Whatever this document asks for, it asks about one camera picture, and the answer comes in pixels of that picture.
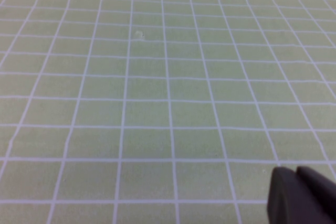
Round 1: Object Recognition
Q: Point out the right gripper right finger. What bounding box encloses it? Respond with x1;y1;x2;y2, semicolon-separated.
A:
296;165;336;203

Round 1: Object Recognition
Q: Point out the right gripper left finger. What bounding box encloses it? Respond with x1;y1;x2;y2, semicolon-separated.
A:
266;166;336;224

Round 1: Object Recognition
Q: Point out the green grid cutting mat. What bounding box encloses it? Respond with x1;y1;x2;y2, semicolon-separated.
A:
0;0;336;224

